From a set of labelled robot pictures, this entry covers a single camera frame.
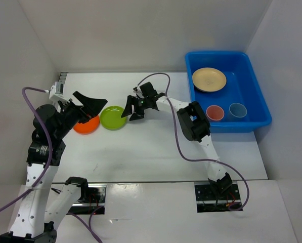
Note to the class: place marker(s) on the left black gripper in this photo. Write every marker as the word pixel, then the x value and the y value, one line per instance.
pixel 91 106

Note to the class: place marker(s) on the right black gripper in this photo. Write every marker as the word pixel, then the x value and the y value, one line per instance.
pixel 128 109

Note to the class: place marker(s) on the pink plastic cup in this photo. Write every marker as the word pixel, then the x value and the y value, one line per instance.
pixel 215 113

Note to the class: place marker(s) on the beige plastic plate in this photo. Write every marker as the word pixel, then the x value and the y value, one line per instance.
pixel 209 80

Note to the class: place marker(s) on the blue plastic cup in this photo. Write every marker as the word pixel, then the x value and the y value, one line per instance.
pixel 237 112

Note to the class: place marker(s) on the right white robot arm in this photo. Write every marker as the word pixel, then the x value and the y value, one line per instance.
pixel 194 126

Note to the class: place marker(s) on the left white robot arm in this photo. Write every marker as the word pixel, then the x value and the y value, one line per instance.
pixel 35 221

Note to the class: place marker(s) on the blue plastic bin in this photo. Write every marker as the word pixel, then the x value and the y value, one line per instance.
pixel 241 87

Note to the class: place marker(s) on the orange plastic plate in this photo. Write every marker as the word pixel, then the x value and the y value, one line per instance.
pixel 88 127

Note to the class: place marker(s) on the green plastic plate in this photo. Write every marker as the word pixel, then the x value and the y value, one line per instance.
pixel 110 118

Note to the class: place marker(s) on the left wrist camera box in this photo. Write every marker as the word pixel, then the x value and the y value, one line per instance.
pixel 56 92

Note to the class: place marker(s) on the aluminium table edge rail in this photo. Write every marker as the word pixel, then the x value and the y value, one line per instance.
pixel 62 77

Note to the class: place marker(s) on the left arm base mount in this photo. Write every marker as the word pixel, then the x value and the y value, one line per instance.
pixel 93 203

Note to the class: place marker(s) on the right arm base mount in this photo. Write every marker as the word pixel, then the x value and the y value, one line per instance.
pixel 207 202

